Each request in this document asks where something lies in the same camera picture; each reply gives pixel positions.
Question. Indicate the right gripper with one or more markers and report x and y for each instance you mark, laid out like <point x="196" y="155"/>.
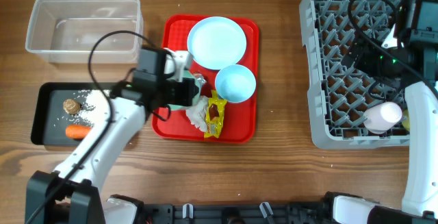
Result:
<point x="363" y="62"/>

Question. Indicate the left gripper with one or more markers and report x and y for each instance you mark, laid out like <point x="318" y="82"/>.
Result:
<point x="181" y="92"/>

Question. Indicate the mint green bowl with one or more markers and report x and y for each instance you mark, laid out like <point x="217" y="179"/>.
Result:
<point x="187" y="93"/>

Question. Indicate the light blue rice bowl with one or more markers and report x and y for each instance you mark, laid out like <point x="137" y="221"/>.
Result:
<point x="235" y="83"/>

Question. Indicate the pink cup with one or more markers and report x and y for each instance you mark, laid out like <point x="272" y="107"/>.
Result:
<point x="382" y="117"/>

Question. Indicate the yellow cup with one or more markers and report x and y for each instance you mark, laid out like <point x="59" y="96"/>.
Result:
<point x="405" y="120"/>

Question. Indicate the white rice grains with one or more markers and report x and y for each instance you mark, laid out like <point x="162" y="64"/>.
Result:
<point x="93" y="107"/>

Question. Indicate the brown food lump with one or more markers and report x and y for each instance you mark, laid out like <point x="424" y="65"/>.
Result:
<point x="71" y="106"/>

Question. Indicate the orange carrot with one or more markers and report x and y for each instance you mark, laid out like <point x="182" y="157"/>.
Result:
<point x="77" y="132"/>

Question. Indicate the red foil wrapper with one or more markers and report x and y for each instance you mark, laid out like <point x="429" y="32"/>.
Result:
<point x="200" y="81"/>

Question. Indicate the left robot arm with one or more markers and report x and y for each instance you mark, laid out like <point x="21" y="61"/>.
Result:
<point x="71" y="193"/>

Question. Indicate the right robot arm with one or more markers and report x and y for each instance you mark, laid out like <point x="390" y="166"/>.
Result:
<point x="417" y="32"/>

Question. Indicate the grey dishwasher rack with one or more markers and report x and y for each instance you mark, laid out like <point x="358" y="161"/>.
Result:
<point x="338" y="95"/>

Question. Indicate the black waste tray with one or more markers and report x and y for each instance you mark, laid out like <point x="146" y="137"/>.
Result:
<point x="47" y="131"/>

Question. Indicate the crumpled white tissue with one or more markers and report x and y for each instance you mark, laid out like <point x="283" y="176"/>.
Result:
<point x="197" y="113"/>

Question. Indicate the yellow snack wrapper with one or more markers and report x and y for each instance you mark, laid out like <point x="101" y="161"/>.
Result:
<point x="214" y="117"/>

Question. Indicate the light blue plate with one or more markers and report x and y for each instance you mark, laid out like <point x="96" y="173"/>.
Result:
<point x="216" y="42"/>

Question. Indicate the red serving tray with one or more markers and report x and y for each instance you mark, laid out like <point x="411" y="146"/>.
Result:
<point x="239" y="118"/>

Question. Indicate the clear plastic bin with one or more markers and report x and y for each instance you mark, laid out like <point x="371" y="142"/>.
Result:
<point x="65" y="31"/>

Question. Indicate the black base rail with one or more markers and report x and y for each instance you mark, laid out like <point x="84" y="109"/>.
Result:
<point x="262" y="213"/>

